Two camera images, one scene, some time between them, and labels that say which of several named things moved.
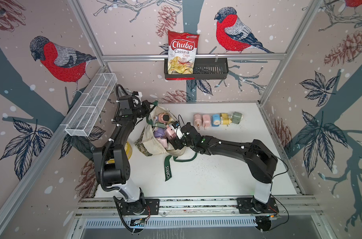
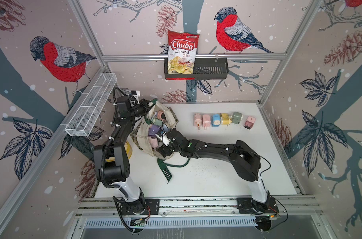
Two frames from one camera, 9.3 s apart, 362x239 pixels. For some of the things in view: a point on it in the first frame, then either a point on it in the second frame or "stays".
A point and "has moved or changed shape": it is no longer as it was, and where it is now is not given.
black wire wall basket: [205, 67] stays
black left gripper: [144, 104] stays
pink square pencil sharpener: [170, 133] has moved or changed shape
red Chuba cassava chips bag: [182, 49] stays
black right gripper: [175, 143] to [163, 150]
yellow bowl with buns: [128, 150] stays
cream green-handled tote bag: [149, 144] has moved or changed shape
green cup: [236, 117] stays
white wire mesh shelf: [83, 117] stays
